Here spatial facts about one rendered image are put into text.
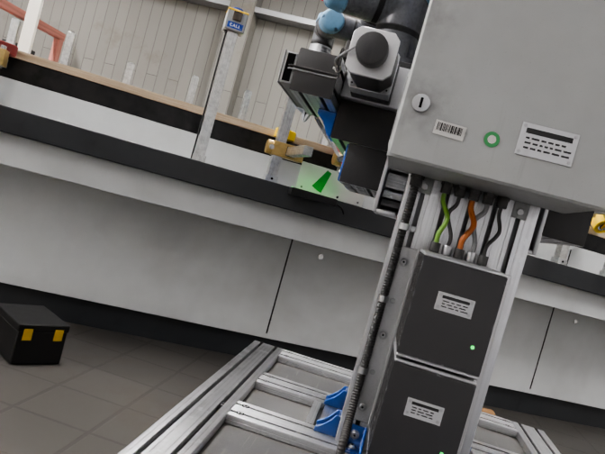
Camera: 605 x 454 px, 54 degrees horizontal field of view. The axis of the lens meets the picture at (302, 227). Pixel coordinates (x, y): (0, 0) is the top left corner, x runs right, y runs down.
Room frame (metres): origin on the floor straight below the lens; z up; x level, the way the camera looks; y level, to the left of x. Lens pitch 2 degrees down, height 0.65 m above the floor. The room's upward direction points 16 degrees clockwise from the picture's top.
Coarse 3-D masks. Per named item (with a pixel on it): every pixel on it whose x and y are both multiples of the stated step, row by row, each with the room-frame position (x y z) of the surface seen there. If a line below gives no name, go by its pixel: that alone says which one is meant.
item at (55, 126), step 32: (0, 128) 1.84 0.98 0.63; (32, 128) 1.86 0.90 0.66; (64, 128) 1.89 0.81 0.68; (128, 160) 1.94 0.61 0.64; (160, 160) 1.97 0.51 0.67; (192, 160) 2.00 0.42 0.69; (224, 192) 2.03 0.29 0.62; (256, 192) 2.06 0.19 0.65; (352, 224) 2.16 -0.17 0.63; (384, 224) 2.19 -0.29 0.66; (576, 288) 2.43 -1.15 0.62
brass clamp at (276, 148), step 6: (270, 144) 2.08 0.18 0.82; (276, 144) 2.08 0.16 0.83; (282, 144) 2.09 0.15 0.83; (288, 144) 2.09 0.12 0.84; (270, 150) 2.08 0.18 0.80; (276, 150) 2.08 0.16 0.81; (282, 150) 2.09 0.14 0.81; (282, 156) 2.09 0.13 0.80; (288, 156) 2.09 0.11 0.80; (300, 162) 2.11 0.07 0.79
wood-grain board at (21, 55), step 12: (24, 60) 2.06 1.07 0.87; (36, 60) 2.06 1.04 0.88; (48, 60) 2.07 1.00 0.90; (72, 72) 2.10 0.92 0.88; (84, 72) 2.11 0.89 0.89; (108, 84) 2.13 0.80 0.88; (120, 84) 2.14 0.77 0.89; (144, 96) 2.16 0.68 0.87; (156, 96) 2.17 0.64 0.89; (180, 108) 2.20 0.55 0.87; (192, 108) 2.21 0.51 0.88; (228, 120) 2.25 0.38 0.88; (240, 120) 2.26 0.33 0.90; (264, 132) 2.29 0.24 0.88; (300, 144) 2.33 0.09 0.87; (312, 144) 2.34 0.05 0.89
